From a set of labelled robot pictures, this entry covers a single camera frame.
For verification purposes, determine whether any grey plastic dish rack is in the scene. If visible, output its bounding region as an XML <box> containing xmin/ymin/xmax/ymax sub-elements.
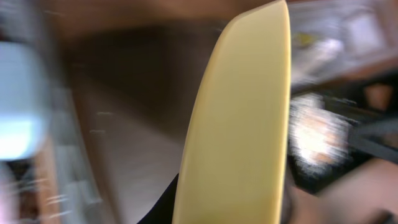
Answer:
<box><xmin>1</xmin><ymin>1</ymin><xmax>104</xmax><ymax>224</ymax></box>

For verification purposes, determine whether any clear plastic waste bin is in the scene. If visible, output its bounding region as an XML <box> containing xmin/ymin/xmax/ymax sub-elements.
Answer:
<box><xmin>288</xmin><ymin>1</ymin><xmax>397</xmax><ymax>91</ymax></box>

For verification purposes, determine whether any yellow round plate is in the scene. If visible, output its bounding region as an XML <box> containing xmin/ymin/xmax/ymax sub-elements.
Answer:
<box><xmin>172</xmin><ymin>1</ymin><xmax>291</xmax><ymax>224</ymax></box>

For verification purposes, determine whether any rice and nuts pile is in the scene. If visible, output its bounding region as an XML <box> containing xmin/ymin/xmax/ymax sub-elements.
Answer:
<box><xmin>289</xmin><ymin>93</ymin><xmax>351</xmax><ymax>176</ymax></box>

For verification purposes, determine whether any dark brown serving tray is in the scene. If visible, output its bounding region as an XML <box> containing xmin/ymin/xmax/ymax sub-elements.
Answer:
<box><xmin>62</xmin><ymin>20</ymin><xmax>226</xmax><ymax>223</ymax></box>

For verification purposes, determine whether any light blue bowl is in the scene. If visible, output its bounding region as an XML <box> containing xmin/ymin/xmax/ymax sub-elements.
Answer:
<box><xmin>1</xmin><ymin>42</ymin><xmax>51</xmax><ymax>161</ymax></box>

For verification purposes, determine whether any black rectangular tray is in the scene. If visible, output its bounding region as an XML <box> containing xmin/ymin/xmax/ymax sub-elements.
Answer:
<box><xmin>287</xmin><ymin>70</ymin><xmax>397</xmax><ymax>194</ymax></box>

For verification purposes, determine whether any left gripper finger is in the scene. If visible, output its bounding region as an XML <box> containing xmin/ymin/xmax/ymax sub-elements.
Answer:
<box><xmin>137</xmin><ymin>174</ymin><xmax>179</xmax><ymax>224</ymax></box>

